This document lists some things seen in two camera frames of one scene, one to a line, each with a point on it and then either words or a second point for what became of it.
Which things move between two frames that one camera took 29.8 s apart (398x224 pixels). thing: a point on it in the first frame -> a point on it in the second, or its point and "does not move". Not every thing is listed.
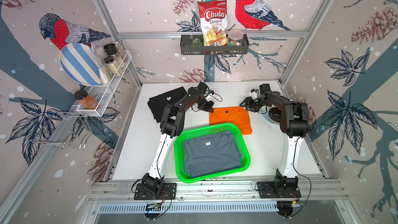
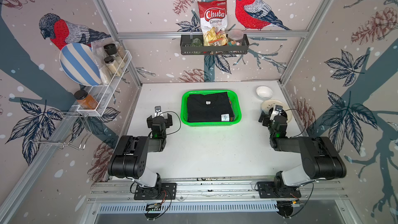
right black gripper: (247, 101) -> (266, 118)
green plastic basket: (245, 159) -> (236, 102)
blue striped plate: (79, 61) does not move
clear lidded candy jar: (235, 37) does not move
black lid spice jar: (111, 52) does not move
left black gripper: (208, 109) -> (168, 121)
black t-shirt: (157, 104) -> (216, 107)
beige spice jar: (113, 65) does not move
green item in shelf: (196, 42) does not move
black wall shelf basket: (195, 46) does not move
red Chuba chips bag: (213, 16) does not move
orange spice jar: (84, 100) does not move
